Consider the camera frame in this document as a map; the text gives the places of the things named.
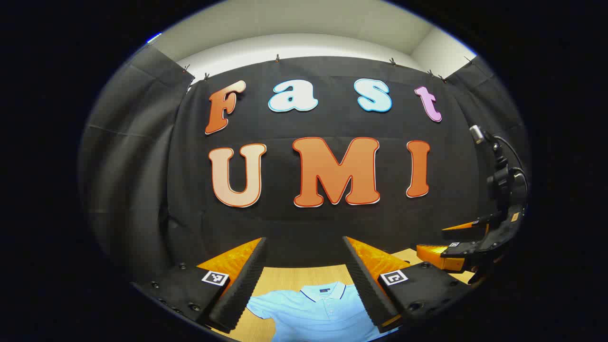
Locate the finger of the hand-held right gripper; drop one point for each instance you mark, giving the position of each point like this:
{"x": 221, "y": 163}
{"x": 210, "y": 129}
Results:
{"x": 468, "y": 232}
{"x": 439, "y": 256}

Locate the light blue T-shirt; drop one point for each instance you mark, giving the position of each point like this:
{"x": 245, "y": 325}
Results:
{"x": 318, "y": 318}

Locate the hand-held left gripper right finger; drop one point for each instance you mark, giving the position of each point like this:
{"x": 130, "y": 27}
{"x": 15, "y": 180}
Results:
{"x": 368, "y": 289}

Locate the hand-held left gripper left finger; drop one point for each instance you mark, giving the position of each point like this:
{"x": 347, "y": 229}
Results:
{"x": 237, "y": 294}

